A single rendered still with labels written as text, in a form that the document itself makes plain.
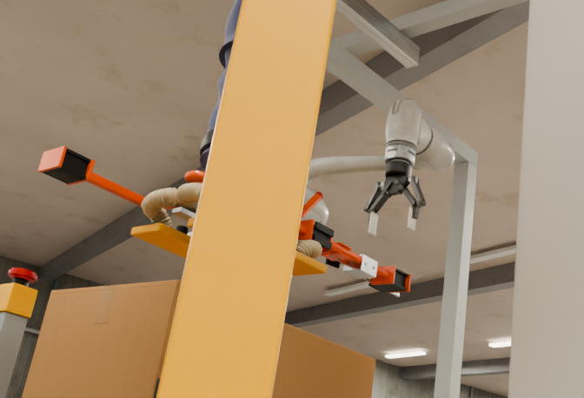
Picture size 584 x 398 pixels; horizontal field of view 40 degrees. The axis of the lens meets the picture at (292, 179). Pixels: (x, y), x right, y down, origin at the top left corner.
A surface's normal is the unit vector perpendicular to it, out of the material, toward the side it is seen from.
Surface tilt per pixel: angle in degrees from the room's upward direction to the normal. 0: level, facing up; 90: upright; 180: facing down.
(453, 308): 90
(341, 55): 90
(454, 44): 180
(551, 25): 90
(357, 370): 90
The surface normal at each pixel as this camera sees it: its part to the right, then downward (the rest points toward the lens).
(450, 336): -0.66, -0.38
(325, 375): 0.75, -0.14
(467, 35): -0.16, 0.91
